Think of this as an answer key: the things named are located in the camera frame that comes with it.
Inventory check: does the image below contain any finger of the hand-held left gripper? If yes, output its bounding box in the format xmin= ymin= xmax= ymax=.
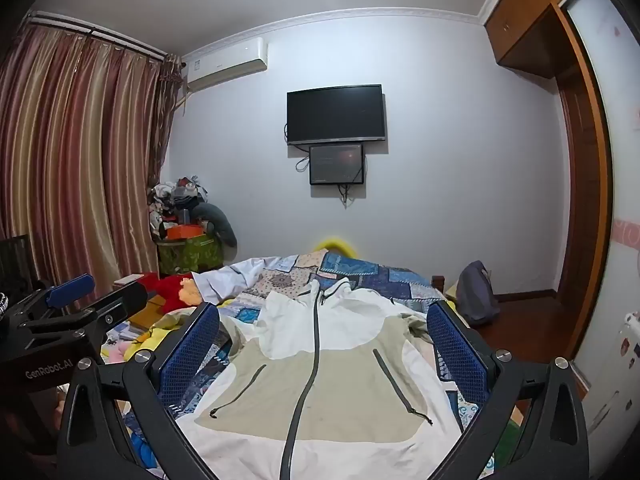
xmin=22 ymin=281 xmax=148 ymax=346
xmin=10 ymin=273 xmax=96 ymax=323

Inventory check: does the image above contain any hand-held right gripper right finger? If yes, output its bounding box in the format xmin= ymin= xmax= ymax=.
xmin=426 ymin=300 xmax=591 ymax=480

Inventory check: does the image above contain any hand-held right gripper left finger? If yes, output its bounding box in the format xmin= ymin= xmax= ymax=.
xmin=56 ymin=302 xmax=222 ymax=480

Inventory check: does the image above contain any white and beige jacket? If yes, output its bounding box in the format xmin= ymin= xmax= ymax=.
xmin=177 ymin=277 xmax=493 ymax=480

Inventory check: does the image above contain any pile of clothes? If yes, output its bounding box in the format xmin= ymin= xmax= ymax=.
xmin=147 ymin=175 xmax=211 ymax=238

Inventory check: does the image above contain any red box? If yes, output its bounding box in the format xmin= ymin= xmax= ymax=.
xmin=112 ymin=272 xmax=161 ymax=292

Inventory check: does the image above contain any yellow printed blanket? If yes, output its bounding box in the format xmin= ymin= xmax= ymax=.
xmin=100 ymin=300 xmax=201 ymax=363

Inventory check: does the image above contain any red plush toy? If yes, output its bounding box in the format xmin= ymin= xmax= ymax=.
xmin=137 ymin=272 xmax=201 ymax=311

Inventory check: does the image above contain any grey bag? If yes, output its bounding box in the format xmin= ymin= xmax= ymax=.
xmin=455 ymin=260 xmax=501 ymax=328

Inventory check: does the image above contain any black desk monitor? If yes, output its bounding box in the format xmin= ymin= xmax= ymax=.
xmin=0 ymin=234 xmax=38 ymax=292

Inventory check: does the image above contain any white shirt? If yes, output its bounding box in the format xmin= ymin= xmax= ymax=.
xmin=192 ymin=256 xmax=301 ymax=306

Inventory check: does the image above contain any green storage box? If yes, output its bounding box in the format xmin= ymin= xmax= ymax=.
xmin=157 ymin=232 xmax=223 ymax=277

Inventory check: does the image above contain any orange box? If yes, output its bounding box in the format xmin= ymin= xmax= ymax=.
xmin=166 ymin=225 xmax=206 ymax=241

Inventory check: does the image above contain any patchwork printed blanket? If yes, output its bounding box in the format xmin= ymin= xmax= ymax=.
xmin=100 ymin=251 xmax=501 ymax=480

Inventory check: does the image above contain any striped pink curtain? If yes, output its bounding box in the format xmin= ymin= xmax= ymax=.
xmin=0 ymin=17 xmax=181 ymax=293

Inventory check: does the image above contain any grey neck pillow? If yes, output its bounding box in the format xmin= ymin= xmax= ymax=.
xmin=192 ymin=202 xmax=238 ymax=248

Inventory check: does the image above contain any yellow curved object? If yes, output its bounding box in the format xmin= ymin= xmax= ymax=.
xmin=312 ymin=237 xmax=353 ymax=256

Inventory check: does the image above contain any wooden wardrobe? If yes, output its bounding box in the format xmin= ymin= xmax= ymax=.
xmin=482 ymin=0 xmax=640 ymax=441

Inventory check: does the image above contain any curtain rod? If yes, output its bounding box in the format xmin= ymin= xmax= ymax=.
xmin=27 ymin=10 xmax=168 ymax=61

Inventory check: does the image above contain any white air conditioner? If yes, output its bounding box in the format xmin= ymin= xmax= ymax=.
xmin=181 ymin=37 xmax=269 ymax=93

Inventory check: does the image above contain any small black wall monitor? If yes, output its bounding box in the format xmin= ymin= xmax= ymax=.
xmin=308 ymin=143 xmax=364 ymax=186

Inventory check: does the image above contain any black wall television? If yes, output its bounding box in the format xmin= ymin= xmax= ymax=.
xmin=286 ymin=84 xmax=387 ymax=146

